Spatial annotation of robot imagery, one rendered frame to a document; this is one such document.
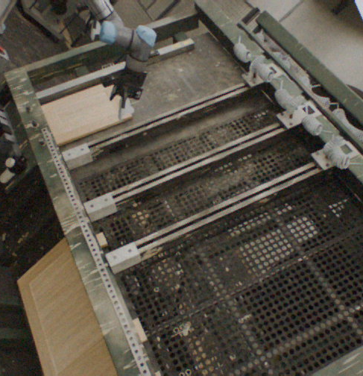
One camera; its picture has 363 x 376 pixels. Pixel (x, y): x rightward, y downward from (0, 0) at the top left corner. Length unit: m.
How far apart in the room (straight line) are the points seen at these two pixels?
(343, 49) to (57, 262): 6.88
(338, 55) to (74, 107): 6.39
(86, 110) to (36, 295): 0.98
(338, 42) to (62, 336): 7.25
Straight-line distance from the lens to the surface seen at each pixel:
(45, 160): 2.25
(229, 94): 2.37
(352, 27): 8.64
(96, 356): 2.10
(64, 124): 2.43
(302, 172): 2.08
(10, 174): 2.31
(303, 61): 3.00
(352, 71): 8.06
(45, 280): 2.38
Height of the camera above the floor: 1.77
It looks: 14 degrees down
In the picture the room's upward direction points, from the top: 49 degrees clockwise
